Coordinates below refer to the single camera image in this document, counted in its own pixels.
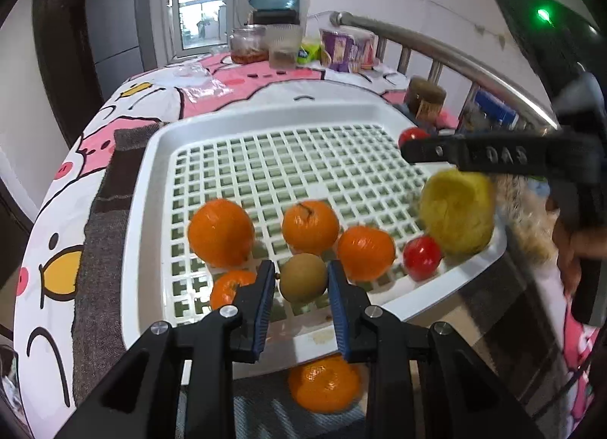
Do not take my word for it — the dark jar with brown lid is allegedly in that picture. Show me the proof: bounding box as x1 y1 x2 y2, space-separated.
405 77 447 124

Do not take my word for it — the red snack packet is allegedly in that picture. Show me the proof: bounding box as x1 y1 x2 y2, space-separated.
353 33 380 70

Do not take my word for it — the glass jar with red contents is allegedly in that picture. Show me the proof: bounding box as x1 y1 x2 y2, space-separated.
230 25 269 65

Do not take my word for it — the purple snack packet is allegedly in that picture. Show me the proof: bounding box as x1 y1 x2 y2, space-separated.
320 28 361 72

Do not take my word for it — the black water dispenser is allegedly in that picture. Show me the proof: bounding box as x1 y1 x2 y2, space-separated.
250 9 302 26

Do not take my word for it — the glass door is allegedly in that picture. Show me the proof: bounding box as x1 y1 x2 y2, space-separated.
166 0 228 55

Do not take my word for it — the orange with stem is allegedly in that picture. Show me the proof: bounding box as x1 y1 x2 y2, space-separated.
281 200 341 256

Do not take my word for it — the grey refrigerator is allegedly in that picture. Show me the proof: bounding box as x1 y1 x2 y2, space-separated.
85 0 157 103

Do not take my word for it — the large orange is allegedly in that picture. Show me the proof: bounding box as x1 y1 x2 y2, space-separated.
288 356 363 414
188 198 256 269

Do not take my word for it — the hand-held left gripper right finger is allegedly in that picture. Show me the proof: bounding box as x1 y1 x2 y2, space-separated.
327 259 546 439

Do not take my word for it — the blue box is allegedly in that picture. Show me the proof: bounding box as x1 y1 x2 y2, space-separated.
462 88 517 134

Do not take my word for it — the green snack packet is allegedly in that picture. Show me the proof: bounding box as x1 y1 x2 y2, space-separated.
298 38 323 65

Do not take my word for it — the red cherry tomato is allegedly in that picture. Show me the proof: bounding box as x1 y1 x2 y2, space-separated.
403 236 444 282
398 127 431 150

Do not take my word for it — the pink cartoon printed tablecloth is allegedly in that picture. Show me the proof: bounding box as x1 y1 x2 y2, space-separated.
13 51 601 435

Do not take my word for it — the small orange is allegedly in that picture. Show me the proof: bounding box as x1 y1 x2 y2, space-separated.
209 269 259 312
337 225 396 281

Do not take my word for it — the white perforated plastic tray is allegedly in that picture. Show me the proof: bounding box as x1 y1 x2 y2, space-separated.
121 101 508 366

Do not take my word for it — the clear plastic bag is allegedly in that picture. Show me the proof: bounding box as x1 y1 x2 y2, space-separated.
173 64 228 103

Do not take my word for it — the metal rail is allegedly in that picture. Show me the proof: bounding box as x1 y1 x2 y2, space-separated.
329 11 560 136

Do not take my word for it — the clear plastic cup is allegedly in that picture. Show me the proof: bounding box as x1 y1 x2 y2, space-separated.
266 24 304 68

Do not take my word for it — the dark wooden door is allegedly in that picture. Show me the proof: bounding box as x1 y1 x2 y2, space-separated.
33 0 102 146

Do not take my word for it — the person's right hand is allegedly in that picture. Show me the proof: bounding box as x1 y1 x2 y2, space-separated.
545 196 607 296

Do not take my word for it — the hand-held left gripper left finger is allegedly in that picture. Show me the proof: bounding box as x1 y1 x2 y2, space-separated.
54 259 277 439

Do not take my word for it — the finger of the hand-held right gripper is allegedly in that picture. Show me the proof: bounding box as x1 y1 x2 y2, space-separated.
401 129 594 184

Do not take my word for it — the kiwi fruit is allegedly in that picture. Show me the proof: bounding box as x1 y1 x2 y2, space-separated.
279 253 329 304

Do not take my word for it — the plastic bag of pastries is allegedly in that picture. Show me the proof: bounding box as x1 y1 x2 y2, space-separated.
493 173 565 264

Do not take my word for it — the yellow lemon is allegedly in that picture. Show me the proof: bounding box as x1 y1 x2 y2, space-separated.
420 170 496 257

